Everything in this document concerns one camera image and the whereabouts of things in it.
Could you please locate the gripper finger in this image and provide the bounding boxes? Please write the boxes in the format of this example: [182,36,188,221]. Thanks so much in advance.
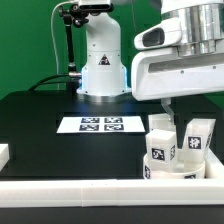
[161,98,175,124]

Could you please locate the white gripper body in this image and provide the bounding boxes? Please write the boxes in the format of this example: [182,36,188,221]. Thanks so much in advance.
[131,18,224,101]

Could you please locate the white round stool seat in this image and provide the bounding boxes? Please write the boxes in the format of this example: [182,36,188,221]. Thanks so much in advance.
[143,155,206,179]

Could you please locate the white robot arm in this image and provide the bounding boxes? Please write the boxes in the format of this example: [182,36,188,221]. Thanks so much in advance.
[80,0,224,101]

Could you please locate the white sheet with tags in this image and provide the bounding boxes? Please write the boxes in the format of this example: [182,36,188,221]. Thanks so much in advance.
[57,116,145,134]

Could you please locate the camera on stand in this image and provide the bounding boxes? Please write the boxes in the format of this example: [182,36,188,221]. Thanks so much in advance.
[78,0,112,13]

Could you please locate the white U-shaped fence wall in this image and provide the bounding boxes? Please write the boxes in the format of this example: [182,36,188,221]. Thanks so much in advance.
[0,152,224,208]

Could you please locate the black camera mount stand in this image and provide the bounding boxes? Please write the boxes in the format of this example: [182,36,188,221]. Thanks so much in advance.
[59,5,88,95]

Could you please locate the white cable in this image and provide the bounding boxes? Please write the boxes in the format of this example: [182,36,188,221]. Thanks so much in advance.
[50,0,80,92]

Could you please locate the black cables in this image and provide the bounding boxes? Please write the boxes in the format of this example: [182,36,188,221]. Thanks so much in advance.
[27,73,83,92]

